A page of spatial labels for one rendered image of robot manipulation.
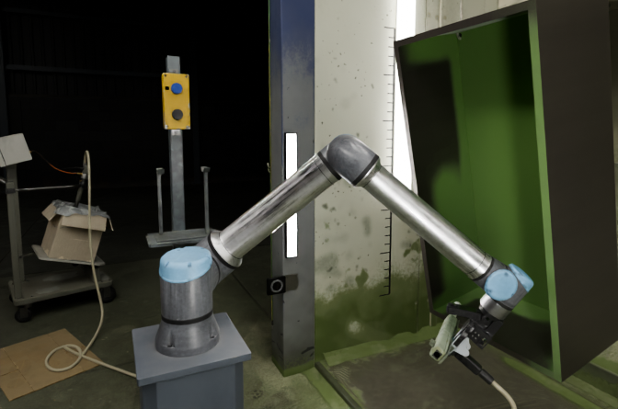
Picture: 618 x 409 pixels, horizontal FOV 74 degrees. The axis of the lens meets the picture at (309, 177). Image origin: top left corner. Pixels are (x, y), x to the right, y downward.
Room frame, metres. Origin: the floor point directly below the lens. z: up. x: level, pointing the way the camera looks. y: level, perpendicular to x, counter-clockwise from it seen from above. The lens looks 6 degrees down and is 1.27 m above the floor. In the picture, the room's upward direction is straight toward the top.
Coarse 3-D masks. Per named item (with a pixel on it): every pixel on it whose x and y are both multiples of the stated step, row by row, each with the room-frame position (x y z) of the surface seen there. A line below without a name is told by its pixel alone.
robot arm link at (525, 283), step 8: (512, 264) 1.29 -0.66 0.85; (512, 272) 1.26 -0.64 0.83; (520, 272) 1.25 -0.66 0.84; (520, 280) 1.24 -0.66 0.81; (528, 280) 1.24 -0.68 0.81; (520, 288) 1.24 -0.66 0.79; (528, 288) 1.24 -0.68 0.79; (512, 296) 1.25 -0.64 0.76; (520, 296) 1.25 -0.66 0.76; (504, 304) 1.26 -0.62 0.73; (512, 304) 1.26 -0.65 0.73
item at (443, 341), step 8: (448, 320) 1.48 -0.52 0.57; (456, 320) 1.51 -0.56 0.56; (448, 328) 1.41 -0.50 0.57; (456, 328) 1.45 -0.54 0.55; (440, 336) 1.34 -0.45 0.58; (448, 336) 1.36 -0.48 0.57; (432, 344) 1.30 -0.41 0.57; (440, 344) 1.29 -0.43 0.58; (448, 344) 1.32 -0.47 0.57; (432, 352) 1.27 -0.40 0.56; (440, 352) 1.26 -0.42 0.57; (448, 352) 1.27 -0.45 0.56; (456, 352) 1.34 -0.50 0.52; (440, 360) 1.27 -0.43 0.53; (464, 360) 1.32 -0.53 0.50; (472, 360) 1.32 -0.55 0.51; (472, 368) 1.31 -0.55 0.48; (480, 368) 1.30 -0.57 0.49; (480, 376) 1.30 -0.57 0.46; (488, 376) 1.29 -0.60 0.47; (488, 384) 1.29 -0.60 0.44
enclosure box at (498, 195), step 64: (576, 0) 1.24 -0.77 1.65; (448, 64) 1.82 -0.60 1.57; (512, 64) 1.63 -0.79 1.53; (576, 64) 1.25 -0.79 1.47; (448, 128) 1.83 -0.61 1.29; (512, 128) 1.67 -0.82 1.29; (576, 128) 1.26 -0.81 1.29; (448, 192) 1.84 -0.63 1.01; (512, 192) 1.72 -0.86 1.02; (576, 192) 1.27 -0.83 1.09; (512, 256) 1.78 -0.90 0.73; (576, 256) 1.28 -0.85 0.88; (512, 320) 1.64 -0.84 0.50; (576, 320) 1.29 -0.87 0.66
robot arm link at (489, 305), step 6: (486, 294) 1.31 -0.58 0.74; (480, 300) 1.32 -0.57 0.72; (486, 300) 1.29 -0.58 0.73; (492, 300) 1.28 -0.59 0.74; (486, 306) 1.28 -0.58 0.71; (492, 306) 1.27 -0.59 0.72; (498, 306) 1.26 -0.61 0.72; (492, 312) 1.27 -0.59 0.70; (498, 312) 1.26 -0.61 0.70; (504, 312) 1.26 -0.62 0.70; (498, 318) 1.27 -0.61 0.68; (504, 318) 1.28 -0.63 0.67
